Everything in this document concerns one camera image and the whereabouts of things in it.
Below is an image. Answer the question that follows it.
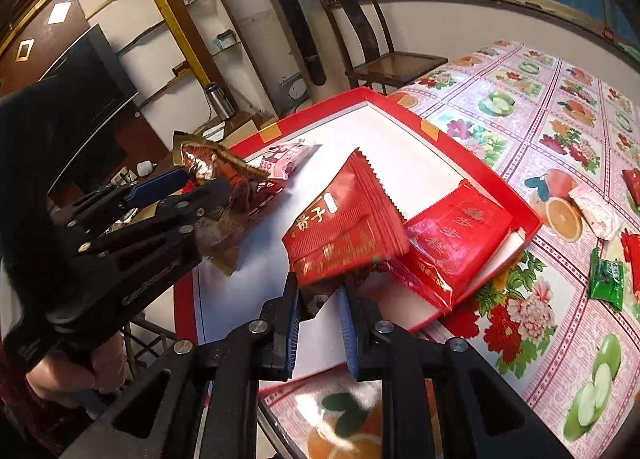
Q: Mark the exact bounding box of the person's left hand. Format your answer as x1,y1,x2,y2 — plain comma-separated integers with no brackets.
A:
25,333,127,408

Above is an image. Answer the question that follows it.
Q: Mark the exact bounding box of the black television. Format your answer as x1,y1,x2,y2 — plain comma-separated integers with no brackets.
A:
37,23,141,190

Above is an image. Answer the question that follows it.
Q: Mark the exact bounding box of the white-pink snack packet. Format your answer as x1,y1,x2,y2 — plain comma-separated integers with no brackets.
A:
569,184,623,241

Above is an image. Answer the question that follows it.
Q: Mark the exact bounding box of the shiny crumpled red packet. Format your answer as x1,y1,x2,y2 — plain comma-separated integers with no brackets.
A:
620,231,640,295

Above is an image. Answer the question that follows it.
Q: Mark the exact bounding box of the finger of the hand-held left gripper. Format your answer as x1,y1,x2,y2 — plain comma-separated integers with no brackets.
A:
52,176,232,261
47,167,191,220

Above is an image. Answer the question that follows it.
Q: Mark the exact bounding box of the large red packet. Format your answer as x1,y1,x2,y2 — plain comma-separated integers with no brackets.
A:
385,179,516,312

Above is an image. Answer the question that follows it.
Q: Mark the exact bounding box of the red box with white inside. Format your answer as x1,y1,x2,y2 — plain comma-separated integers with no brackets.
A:
172,86,545,395

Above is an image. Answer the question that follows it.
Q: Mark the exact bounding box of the dark wooden chair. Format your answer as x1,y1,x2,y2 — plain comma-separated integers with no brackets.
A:
306,0,449,94

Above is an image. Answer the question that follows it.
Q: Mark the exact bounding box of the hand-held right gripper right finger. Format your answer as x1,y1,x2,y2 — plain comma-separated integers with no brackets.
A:
337,281,576,459

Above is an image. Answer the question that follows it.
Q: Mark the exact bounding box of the red gold-print snack packet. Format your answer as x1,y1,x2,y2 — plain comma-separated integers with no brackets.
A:
281,148,412,288

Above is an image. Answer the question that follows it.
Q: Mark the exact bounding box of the gold-framed wall shelf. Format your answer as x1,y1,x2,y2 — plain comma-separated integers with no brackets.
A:
0,0,243,104

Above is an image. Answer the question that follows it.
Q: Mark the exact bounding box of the steel thermos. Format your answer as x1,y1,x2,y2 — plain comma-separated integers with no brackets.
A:
205,82,236,120

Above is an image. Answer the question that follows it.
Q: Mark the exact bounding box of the pink snack packet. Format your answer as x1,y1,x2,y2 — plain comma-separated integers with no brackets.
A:
260,139,321,180

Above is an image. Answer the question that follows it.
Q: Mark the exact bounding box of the gold-brown snack packet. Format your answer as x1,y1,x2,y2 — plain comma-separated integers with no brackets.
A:
172,130,286,277

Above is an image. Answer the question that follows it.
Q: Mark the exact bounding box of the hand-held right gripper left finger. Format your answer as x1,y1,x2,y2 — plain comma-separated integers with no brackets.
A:
60,271,303,459

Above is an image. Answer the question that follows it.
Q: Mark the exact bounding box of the white standing air conditioner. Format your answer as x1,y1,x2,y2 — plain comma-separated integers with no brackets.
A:
250,0,328,87

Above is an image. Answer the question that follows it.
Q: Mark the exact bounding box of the green snack packet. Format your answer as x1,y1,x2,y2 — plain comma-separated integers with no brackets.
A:
589,248,626,312

